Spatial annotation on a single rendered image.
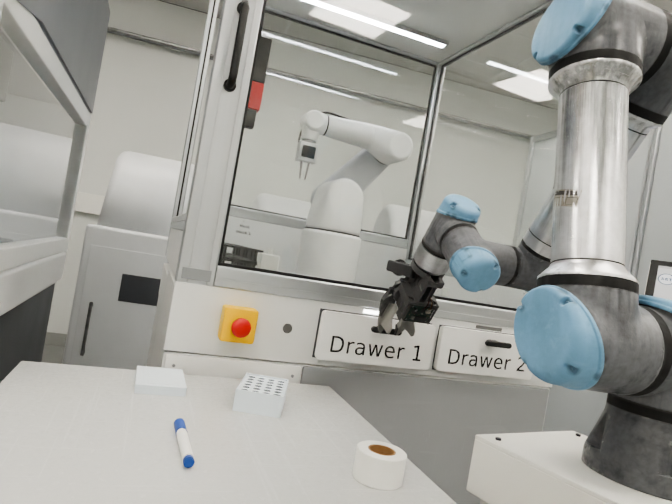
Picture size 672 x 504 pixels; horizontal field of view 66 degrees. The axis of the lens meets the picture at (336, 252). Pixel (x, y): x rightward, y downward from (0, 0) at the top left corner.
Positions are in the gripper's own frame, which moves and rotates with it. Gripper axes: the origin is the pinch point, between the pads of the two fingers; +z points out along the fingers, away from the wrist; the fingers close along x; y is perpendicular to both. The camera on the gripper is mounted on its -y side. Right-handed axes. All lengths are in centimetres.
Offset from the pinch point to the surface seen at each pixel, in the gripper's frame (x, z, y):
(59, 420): -61, -2, 30
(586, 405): 163, 86, -56
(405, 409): 11.5, 20.4, 6.2
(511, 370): 39.2, 9.1, 0.4
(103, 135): -101, 133, -322
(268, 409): -29.5, 1.0, 23.6
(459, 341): 22.2, 4.3, -2.9
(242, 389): -33.8, 1.3, 19.6
